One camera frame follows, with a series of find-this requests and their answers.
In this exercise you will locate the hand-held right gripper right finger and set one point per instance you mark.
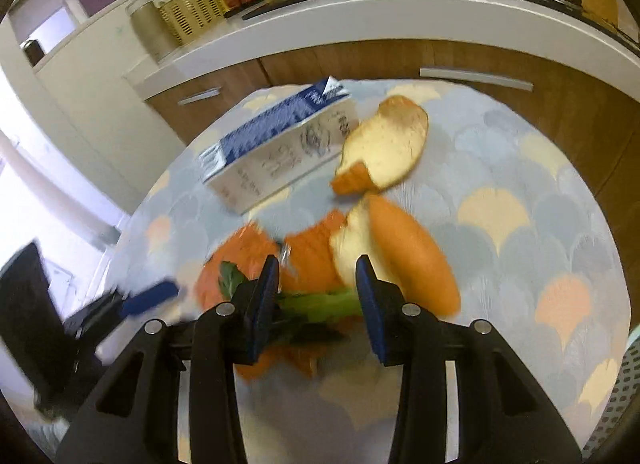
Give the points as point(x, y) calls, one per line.
point(372, 314)

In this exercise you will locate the light blue plastic basket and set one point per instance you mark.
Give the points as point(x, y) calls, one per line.
point(622, 394)

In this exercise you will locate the small dark jar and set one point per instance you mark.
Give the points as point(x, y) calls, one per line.
point(32, 52)

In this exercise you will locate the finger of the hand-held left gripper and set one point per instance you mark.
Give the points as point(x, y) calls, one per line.
point(150, 296)

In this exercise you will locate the blue and white milk carton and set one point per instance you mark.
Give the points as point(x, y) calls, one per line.
point(280, 154)

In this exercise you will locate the green vegetable stem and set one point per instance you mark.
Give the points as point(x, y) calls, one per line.
point(230, 276)

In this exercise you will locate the wooden base cabinet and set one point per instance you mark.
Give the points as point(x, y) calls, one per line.
point(575, 94)

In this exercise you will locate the yellow plastic basket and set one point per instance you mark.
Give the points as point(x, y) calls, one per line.
point(192, 14)

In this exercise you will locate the broccoli piece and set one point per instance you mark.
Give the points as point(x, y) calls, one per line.
point(320, 303)

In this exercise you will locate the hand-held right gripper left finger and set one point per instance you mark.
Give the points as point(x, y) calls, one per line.
point(265, 304)

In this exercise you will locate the orange peel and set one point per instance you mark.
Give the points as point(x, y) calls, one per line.
point(405, 259)
point(310, 254)
point(285, 361)
point(390, 144)
point(235, 254)

